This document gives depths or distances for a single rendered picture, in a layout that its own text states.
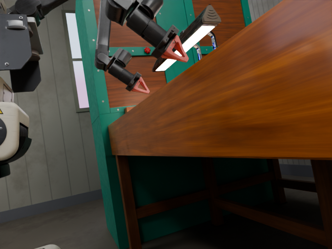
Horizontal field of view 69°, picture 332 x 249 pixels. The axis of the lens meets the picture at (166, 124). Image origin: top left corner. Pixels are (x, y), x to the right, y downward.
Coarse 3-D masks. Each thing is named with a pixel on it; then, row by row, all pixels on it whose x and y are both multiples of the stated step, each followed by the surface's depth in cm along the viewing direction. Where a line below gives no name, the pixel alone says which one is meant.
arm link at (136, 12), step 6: (138, 6) 68; (144, 6) 69; (132, 12) 67; (138, 12) 67; (144, 12) 70; (150, 12) 70; (126, 18) 68; (132, 18) 67; (138, 18) 67; (144, 18) 67; (150, 18) 69; (126, 24) 69; (132, 24) 68; (138, 24) 67; (144, 24) 67; (132, 30) 70; (138, 30) 68; (144, 30) 69
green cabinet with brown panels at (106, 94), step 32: (96, 0) 159; (192, 0) 187; (224, 0) 199; (96, 32) 156; (128, 32) 165; (224, 32) 196; (128, 64) 163; (192, 64) 181; (96, 96) 151; (128, 96) 160
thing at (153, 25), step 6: (150, 24) 68; (156, 24) 69; (150, 30) 68; (156, 30) 68; (162, 30) 69; (168, 30) 68; (144, 36) 71; (150, 36) 69; (156, 36) 69; (162, 36) 69; (150, 42) 71; (156, 42) 70; (162, 42) 67; (156, 48) 71
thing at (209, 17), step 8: (208, 8) 94; (200, 16) 97; (208, 16) 93; (216, 16) 95; (192, 24) 104; (200, 24) 95; (208, 24) 95; (216, 24) 96; (184, 32) 111; (192, 32) 101; (208, 32) 103; (184, 40) 108; (160, 56) 142; (160, 64) 137
